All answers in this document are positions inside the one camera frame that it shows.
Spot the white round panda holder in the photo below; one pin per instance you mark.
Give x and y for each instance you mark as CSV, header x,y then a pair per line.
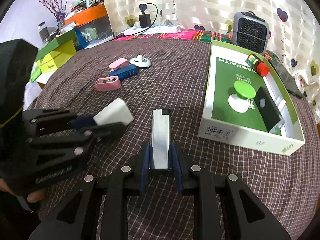
x,y
141,62

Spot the blue usb card reader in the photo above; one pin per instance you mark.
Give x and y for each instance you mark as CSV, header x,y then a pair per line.
x,y
125,72

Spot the grey desktop fan heater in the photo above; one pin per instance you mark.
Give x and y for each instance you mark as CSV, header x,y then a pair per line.
x,y
250,32

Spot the heart pattern curtain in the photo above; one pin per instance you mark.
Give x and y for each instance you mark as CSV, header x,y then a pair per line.
x,y
294,29

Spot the green white cardboard box tray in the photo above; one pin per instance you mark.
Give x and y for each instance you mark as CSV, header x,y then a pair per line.
x,y
221,123

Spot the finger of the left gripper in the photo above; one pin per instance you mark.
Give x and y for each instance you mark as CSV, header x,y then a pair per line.
x,y
39,122
78,142

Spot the small green packet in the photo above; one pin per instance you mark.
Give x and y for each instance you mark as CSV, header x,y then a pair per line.
x,y
35,72

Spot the person's hand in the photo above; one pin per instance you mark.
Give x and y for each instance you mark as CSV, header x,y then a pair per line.
x,y
33,197

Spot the brown checked tablecloth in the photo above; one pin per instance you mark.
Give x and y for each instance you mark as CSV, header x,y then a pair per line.
x,y
288,186

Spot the black rectangular glass bottle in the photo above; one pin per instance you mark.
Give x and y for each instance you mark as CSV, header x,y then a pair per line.
x,y
269,112

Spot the blue carton box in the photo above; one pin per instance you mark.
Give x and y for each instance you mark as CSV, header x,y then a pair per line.
x,y
80,42

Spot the white power strip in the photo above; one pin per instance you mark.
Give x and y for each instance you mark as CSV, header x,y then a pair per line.
x,y
155,29

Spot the green white round holder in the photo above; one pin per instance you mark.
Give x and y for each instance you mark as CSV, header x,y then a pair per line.
x,y
243,91

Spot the yellow green shoe box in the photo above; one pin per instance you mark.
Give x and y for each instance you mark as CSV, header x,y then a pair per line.
x,y
57,52

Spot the glass jar black lid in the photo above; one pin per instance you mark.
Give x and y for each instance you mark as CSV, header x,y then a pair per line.
x,y
43,32

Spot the black charger plug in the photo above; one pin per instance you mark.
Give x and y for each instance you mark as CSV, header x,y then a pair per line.
x,y
145,20

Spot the red capped small bottle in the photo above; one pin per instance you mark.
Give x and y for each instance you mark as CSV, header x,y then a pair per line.
x,y
259,66

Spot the silver rectangular lighter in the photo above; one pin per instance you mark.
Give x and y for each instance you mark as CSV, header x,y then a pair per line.
x,y
160,158

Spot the orange lid storage bin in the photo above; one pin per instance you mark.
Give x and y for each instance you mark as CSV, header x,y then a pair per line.
x,y
94,25

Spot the black smartphone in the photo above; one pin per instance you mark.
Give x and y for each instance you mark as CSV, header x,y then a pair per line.
x,y
287,79

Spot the colourful plaid cloth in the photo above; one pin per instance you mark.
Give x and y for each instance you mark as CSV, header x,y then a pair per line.
x,y
184,34

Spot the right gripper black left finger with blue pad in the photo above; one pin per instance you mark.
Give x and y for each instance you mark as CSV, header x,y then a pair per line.
x,y
98,201

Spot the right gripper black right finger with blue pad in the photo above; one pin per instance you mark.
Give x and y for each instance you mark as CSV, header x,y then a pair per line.
x,y
223,202

